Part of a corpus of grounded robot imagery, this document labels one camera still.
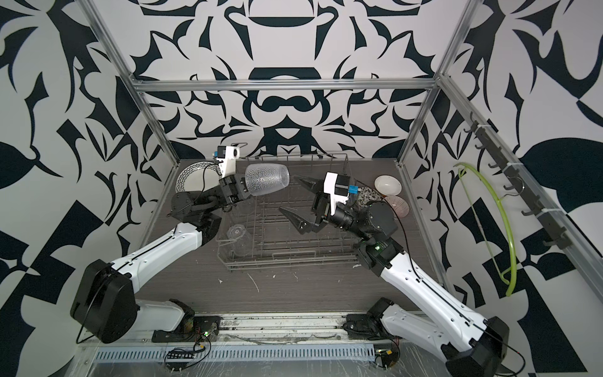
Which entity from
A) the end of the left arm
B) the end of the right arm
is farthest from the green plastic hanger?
the end of the left arm

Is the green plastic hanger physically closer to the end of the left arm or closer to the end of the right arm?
the end of the right arm

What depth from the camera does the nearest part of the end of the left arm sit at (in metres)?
0.55
